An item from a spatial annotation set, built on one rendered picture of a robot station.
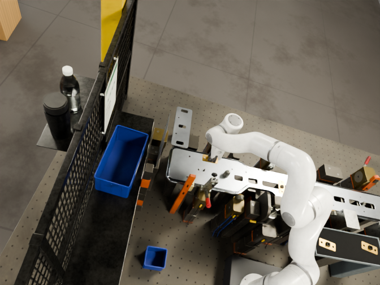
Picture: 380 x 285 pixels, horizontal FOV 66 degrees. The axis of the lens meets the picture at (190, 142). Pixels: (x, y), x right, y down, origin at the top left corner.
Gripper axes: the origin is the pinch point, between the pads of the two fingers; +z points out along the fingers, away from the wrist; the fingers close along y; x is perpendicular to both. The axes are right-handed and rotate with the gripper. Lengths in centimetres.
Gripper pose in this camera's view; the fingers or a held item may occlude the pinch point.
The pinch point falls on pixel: (211, 156)
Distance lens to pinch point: 150.7
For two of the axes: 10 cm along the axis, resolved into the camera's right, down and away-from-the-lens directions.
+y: 1.0, -8.2, 5.7
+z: -2.5, 5.3, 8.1
